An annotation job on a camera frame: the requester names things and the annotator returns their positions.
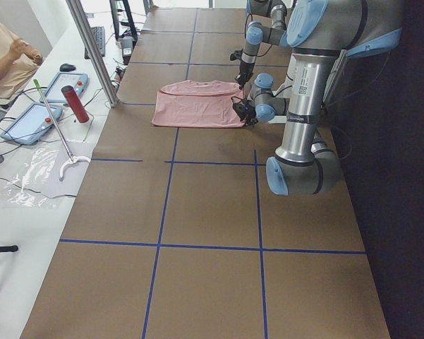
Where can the red water bottle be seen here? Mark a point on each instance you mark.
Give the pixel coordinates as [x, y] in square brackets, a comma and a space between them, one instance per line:
[74, 103]

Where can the pink Snoopy t-shirt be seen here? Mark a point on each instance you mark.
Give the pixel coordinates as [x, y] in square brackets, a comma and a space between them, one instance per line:
[192, 104]

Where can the black box with label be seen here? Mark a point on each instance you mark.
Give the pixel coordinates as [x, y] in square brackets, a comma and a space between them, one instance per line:
[126, 45]

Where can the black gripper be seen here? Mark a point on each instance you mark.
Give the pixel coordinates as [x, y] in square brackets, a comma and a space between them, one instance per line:
[245, 68]
[251, 120]

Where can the aluminium frame post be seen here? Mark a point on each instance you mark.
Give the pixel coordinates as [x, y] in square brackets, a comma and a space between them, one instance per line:
[84, 29]

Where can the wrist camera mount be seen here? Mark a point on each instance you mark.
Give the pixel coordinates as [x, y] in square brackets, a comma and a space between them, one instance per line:
[236, 55]
[242, 107]

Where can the seated person beige shirt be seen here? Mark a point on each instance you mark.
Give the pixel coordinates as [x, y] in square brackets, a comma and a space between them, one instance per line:
[19, 61]

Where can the clear plastic bag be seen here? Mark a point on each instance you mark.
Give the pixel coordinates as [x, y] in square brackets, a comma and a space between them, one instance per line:
[26, 172]

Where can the black computer mouse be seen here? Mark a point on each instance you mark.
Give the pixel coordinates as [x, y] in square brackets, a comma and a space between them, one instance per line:
[67, 67]

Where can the reacher grabber tool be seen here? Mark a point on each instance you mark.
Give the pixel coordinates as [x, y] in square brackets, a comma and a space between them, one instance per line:
[72, 159]

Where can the black keyboard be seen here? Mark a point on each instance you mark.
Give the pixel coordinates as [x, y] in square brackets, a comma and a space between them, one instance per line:
[98, 33]

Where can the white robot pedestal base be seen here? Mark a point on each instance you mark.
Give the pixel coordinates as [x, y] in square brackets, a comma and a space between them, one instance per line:
[301, 104]

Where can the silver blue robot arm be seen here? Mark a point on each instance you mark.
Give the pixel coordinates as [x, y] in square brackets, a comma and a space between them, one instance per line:
[256, 33]
[317, 32]

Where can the lower teach pendant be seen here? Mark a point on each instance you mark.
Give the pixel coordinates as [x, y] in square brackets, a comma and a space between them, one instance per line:
[31, 124]

